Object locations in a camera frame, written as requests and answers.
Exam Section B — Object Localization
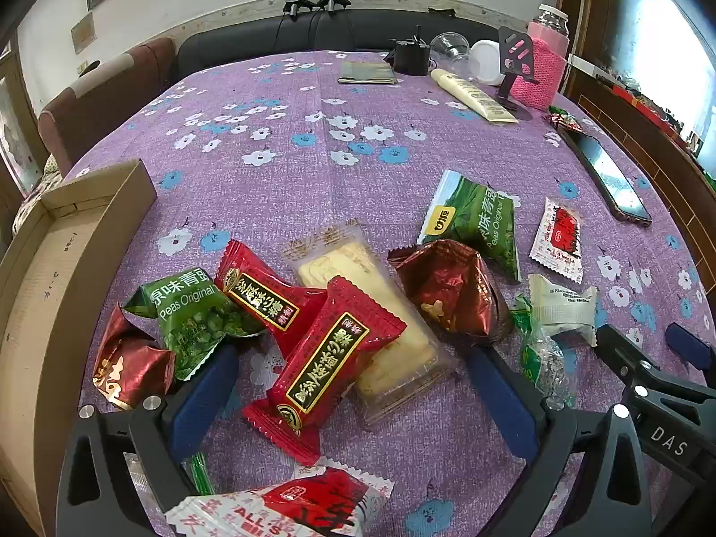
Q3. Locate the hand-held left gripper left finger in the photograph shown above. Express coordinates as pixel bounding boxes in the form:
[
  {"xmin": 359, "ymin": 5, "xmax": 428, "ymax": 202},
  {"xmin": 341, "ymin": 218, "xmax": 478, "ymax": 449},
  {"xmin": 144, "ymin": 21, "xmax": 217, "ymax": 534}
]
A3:
[{"xmin": 56, "ymin": 344, "xmax": 241, "ymax": 537}]

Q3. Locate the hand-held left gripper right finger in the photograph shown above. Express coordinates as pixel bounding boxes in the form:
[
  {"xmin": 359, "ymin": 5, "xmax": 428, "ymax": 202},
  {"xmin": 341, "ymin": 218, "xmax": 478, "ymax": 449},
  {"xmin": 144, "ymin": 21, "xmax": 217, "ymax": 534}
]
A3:
[{"xmin": 467, "ymin": 347, "xmax": 655, "ymax": 537}]

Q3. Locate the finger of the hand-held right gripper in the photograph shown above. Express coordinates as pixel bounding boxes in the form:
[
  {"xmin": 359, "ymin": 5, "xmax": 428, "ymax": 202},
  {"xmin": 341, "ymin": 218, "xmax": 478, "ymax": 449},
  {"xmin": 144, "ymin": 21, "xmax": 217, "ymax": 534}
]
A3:
[
  {"xmin": 596, "ymin": 324, "xmax": 661, "ymax": 398},
  {"xmin": 665, "ymin": 321, "xmax": 716, "ymax": 371}
]

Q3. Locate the green clear snack packet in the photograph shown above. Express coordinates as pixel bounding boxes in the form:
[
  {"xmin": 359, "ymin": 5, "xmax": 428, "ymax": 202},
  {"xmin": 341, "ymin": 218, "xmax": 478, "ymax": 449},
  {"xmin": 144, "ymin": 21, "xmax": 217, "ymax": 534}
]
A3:
[
  {"xmin": 509, "ymin": 294, "xmax": 577, "ymax": 409},
  {"xmin": 187, "ymin": 453, "xmax": 216, "ymax": 496}
]

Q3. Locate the small dark red foil packet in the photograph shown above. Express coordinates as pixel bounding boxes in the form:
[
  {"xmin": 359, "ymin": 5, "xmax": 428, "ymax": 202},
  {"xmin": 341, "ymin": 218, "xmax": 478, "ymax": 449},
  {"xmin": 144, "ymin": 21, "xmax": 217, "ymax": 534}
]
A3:
[{"xmin": 92, "ymin": 305, "xmax": 177, "ymax": 412}]

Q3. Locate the green pea snack packet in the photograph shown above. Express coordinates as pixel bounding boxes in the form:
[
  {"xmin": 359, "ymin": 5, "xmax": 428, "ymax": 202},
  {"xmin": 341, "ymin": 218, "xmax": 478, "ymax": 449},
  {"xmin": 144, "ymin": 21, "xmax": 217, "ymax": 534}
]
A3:
[
  {"xmin": 419, "ymin": 169, "xmax": 523, "ymax": 283},
  {"xmin": 123, "ymin": 265, "xmax": 266, "ymax": 381}
]

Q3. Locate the red snack bar packet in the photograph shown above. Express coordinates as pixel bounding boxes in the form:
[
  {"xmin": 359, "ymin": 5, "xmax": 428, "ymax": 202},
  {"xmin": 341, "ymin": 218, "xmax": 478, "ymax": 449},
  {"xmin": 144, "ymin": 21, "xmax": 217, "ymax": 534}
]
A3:
[
  {"xmin": 215, "ymin": 239, "xmax": 328, "ymax": 359},
  {"xmin": 242, "ymin": 275, "xmax": 408, "ymax": 460}
]

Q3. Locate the large dark red foil packet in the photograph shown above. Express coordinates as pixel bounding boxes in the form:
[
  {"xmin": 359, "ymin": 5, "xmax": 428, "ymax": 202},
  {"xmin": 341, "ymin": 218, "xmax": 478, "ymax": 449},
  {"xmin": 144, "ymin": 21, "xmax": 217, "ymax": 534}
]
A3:
[{"xmin": 388, "ymin": 239, "xmax": 512, "ymax": 339}]

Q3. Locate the small white red snack packet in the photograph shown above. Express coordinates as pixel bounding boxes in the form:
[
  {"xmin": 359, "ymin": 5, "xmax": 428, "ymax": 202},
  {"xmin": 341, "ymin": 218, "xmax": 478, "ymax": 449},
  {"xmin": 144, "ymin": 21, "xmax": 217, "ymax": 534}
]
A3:
[{"xmin": 528, "ymin": 197, "xmax": 584, "ymax": 285}]

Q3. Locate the clear biscuit packet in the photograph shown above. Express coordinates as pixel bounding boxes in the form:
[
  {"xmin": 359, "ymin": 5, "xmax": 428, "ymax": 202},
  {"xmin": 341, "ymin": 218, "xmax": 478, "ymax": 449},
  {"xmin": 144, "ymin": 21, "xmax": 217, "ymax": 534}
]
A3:
[{"xmin": 281, "ymin": 222, "xmax": 453, "ymax": 426}]

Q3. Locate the shallow cardboard box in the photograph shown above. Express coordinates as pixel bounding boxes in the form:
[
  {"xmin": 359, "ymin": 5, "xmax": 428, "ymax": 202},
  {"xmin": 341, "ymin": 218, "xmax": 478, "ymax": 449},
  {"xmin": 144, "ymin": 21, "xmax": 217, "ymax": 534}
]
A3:
[{"xmin": 0, "ymin": 159, "xmax": 158, "ymax": 516}]

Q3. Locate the large white red snack packet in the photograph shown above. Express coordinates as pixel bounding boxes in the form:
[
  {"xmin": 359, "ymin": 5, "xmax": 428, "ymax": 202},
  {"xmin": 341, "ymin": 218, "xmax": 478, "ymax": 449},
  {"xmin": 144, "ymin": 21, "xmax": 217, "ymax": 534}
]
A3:
[{"xmin": 163, "ymin": 456, "xmax": 395, "ymax": 537}]

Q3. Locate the black smartphone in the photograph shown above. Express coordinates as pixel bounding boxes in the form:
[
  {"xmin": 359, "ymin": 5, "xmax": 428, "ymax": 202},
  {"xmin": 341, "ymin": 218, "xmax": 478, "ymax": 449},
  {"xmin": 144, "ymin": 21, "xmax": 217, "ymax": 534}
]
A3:
[{"xmin": 556, "ymin": 123, "xmax": 652, "ymax": 227}]

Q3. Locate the red green candy packet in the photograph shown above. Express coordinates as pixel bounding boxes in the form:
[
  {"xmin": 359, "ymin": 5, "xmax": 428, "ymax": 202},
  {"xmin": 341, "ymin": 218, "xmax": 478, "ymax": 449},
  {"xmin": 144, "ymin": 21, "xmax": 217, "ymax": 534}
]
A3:
[{"xmin": 547, "ymin": 105, "xmax": 588, "ymax": 135}]

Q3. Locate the purple floral tablecloth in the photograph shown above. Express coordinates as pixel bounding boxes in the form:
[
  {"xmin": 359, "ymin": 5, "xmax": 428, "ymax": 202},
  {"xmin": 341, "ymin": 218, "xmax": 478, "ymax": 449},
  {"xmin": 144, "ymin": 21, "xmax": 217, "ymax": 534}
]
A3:
[{"xmin": 56, "ymin": 50, "xmax": 716, "ymax": 537}]

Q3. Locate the wooden cabinet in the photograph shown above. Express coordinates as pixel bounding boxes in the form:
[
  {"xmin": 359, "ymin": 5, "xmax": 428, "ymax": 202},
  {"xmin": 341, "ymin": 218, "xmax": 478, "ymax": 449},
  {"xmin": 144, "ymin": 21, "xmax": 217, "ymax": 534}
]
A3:
[{"xmin": 559, "ymin": 0, "xmax": 716, "ymax": 191}]

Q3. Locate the patterned brown blanket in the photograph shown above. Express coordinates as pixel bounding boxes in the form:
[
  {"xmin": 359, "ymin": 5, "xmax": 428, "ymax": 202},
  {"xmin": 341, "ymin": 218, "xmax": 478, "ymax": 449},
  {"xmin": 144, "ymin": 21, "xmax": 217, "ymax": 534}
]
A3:
[{"xmin": 11, "ymin": 170, "xmax": 62, "ymax": 236}]

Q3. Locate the cream tube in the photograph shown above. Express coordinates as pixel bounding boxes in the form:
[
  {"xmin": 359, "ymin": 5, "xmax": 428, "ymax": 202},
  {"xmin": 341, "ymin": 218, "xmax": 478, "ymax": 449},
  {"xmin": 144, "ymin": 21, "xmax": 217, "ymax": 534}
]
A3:
[{"xmin": 430, "ymin": 68, "xmax": 518, "ymax": 124}]

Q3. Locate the bottle in pink knitted sleeve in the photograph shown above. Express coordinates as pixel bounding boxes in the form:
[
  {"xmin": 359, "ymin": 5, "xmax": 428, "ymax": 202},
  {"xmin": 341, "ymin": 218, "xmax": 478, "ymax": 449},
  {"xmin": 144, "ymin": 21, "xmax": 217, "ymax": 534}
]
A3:
[{"xmin": 510, "ymin": 4, "xmax": 571, "ymax": 111}]

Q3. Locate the large flat screen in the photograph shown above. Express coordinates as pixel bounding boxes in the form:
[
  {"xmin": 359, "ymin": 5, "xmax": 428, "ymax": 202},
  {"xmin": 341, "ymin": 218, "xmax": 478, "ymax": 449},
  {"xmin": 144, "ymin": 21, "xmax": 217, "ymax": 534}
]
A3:
[{"xmin": 601, "ymin": 0, "xmax": 716, "ymax": 146}]

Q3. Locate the brown armchair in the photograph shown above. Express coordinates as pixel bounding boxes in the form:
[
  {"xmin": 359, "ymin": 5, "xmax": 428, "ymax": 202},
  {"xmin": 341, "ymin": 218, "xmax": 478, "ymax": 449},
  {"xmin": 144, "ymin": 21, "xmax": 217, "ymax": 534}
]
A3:
[{"xmin": 38, "ymin": 38, "xmax": 180, "ymax": 177}]

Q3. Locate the black phone stand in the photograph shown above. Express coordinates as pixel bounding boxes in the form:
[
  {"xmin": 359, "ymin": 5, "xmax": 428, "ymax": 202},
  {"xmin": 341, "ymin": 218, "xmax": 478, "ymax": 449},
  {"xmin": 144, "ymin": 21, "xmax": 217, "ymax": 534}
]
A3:
[{"xmin": 495, "ymin": 26, "xmax": 535, "ymax": 121}]

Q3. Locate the white round jar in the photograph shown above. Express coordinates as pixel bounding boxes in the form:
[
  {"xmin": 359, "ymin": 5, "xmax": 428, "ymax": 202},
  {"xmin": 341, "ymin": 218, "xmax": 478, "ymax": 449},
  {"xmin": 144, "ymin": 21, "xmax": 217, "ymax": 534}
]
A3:
[{"xmin": 469, "ymin": 39, "xmax": 504, "ymax": 86}]

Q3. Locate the black binder clip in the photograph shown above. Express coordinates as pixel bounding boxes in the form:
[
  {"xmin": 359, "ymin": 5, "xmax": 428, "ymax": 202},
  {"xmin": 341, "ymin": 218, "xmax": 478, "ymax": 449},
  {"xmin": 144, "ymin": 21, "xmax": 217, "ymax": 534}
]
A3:
[{"xmin": 385, "ymin": 25, "xmax": 434, "ymax": 76}]

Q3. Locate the black sofa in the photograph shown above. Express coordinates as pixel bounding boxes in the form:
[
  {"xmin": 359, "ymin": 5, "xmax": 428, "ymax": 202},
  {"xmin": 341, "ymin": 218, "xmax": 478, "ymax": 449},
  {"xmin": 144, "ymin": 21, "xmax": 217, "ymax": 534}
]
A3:
[{"xmin": 176, "ymin": 8, "xmax": 504, "ymax": 76}]

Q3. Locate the wall plaque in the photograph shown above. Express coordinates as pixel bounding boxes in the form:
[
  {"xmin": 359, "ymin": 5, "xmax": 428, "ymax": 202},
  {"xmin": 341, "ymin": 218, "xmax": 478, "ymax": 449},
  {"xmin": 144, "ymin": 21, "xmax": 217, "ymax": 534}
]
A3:
[{"xmin": 71, "ymin": 11, "xmax": 96, "ymax": 52}]

